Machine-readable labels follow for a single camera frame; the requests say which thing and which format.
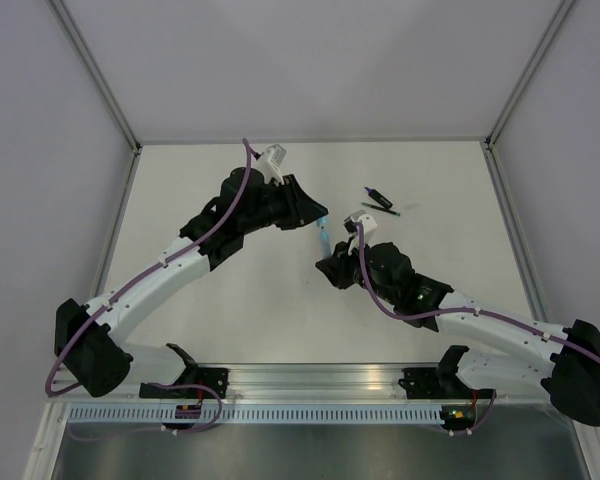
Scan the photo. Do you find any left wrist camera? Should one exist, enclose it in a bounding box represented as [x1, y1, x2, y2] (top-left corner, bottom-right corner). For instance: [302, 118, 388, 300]
[256, 144, 287, 185]

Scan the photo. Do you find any right aluminium frame post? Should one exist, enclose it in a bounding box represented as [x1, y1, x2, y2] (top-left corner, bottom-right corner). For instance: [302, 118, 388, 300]
[484, 0, 579, 152]

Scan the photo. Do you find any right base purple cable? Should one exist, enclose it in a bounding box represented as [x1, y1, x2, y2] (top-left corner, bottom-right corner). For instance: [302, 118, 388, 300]
[442, 389, 497, 439]

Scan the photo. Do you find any purple black highlighter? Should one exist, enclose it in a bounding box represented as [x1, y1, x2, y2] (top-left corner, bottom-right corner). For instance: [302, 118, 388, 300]
[364, 187, 393, 210]

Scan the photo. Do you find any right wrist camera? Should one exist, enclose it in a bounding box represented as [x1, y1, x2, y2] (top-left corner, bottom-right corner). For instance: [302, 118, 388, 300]
[344, 210, 378, 255]

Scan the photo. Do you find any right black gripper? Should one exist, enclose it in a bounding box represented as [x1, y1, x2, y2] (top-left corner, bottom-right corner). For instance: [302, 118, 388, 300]
[316, 236, 397, 306]

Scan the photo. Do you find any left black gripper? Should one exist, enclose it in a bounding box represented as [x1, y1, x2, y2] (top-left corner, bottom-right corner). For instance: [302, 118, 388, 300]
[240, 175, 328, 235]

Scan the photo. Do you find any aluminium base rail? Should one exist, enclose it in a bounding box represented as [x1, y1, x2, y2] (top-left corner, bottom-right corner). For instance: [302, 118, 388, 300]
[199, 362, 435, 403]

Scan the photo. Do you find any aluminium frame post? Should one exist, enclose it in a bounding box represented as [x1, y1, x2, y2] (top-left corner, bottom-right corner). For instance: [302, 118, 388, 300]
[484, 0, 579, 152]
[45, 0, 141, 154]

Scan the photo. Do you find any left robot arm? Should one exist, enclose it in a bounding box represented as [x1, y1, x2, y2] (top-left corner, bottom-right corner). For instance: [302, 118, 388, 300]
[52, 168, 328, 398]

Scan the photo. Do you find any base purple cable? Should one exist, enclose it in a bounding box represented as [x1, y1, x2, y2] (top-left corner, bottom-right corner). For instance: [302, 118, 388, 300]
[442, 389, 497, 439]
[69, 383, 226, 442]

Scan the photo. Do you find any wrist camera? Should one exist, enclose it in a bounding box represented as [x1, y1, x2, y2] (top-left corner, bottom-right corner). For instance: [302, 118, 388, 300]
[344, 210, 378, 255]
[256, 144, 287, 185]

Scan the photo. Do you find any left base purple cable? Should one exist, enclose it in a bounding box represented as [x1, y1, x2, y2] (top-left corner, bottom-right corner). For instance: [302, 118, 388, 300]
[69, 383, 226, 442]

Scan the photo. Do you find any light blue highlighter body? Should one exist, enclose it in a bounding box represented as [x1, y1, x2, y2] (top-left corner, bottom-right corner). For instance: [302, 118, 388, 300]
[319, 225, 332, 259]

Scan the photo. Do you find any green pen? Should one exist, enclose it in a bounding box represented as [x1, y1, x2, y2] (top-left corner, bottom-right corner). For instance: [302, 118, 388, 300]
[361, 202, 401, 217]

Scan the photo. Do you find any left aluminium frame post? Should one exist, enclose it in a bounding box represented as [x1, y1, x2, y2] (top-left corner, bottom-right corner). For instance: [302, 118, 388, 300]
[45, 0, 141, 154]

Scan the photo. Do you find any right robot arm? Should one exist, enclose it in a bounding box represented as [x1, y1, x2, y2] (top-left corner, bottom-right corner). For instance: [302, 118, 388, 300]
[316, 242, 600, 427]

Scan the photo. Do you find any slotted cable duct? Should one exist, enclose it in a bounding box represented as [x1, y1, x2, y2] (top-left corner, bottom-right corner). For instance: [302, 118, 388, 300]
[68, 403, 443, 425]

